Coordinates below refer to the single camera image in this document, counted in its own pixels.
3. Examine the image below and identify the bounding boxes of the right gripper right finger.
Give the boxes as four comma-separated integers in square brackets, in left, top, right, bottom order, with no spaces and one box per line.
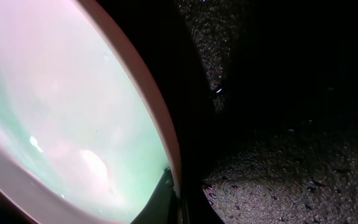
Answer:
[181,185,223,224]

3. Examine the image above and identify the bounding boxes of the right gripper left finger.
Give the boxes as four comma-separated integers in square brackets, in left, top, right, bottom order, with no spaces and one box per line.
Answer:
[131,168,178,224]

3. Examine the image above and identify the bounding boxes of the white plate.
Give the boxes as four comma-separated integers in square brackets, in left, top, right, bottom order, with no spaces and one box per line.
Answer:
[0,0,181,223]

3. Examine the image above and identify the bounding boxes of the round black serving tray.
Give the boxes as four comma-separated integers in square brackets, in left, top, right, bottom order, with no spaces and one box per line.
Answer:
[94,0,358,224]

